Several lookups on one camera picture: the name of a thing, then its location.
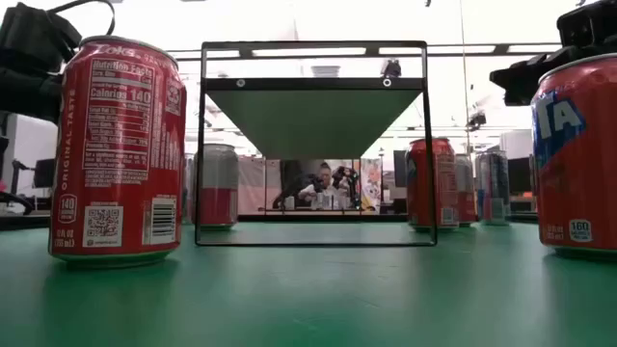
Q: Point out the slim blue silver energy can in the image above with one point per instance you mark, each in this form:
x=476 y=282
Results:
x=492 y=183
x=189 y=193

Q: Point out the black monitor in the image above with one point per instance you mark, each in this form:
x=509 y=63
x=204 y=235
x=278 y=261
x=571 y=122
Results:
x=519 y=176
x=44 y=173
x=400 y=168

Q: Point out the silver and red soda can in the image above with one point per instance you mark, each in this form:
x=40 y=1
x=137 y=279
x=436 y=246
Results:
x=219 y=193
x=466 y=193

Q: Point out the person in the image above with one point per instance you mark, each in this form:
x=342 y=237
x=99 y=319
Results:
x=324 y=180

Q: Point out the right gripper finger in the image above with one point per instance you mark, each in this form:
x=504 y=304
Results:
x=518 y=82

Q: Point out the green table mat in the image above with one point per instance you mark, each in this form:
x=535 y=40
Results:
x=308 y=299

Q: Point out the other-station black robot arm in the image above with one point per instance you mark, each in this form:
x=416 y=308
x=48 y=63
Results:
x=347 y=178
x=308 y=185

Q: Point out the floral cloth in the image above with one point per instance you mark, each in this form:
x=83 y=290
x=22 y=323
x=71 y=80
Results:
x=371 y=183

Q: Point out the red-orange soda can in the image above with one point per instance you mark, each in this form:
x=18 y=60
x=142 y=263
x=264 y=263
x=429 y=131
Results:
x=446 y=173

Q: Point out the black ceiling camera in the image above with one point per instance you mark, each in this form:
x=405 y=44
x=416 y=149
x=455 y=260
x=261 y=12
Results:
x=392 y=70
x=475 y=120

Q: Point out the red Coca-Cola can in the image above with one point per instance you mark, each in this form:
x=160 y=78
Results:
x=118 y=144

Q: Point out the white cloth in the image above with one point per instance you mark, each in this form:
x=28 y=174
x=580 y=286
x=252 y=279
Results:
x=255 y=188

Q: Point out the red-orange Fanta can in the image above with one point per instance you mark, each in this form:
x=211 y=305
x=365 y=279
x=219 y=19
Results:
x=578 y=168

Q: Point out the black ceiling light rail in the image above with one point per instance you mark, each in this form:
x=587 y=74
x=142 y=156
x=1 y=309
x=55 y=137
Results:
x=501 y=48

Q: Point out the white cabinet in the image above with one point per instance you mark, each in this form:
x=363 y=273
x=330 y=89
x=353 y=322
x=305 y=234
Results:
x=516 y=144

